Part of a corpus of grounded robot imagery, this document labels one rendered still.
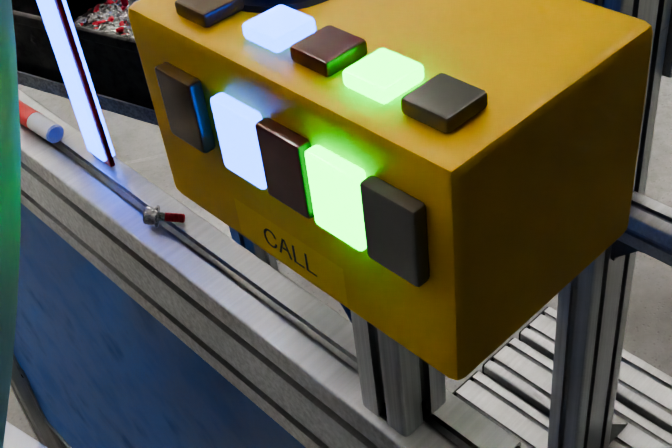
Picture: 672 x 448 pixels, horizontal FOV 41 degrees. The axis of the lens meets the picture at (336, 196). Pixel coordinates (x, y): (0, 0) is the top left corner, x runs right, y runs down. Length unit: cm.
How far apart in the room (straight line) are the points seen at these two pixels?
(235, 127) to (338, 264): 6
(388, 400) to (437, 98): 21
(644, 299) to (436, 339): 144
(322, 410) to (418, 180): 25
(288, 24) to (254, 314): 24
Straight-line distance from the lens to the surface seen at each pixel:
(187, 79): 32
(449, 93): 26
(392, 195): 26
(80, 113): 63
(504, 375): 147
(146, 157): 217
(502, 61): 28
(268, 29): 30
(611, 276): 108
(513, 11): 31
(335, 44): 29
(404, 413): 43
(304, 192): 29
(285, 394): 52
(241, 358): 54
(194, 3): 32
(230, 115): 30
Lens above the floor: 122
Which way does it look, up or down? 39 degrees down
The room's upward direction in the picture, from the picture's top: 8 degrees counter-clockwise
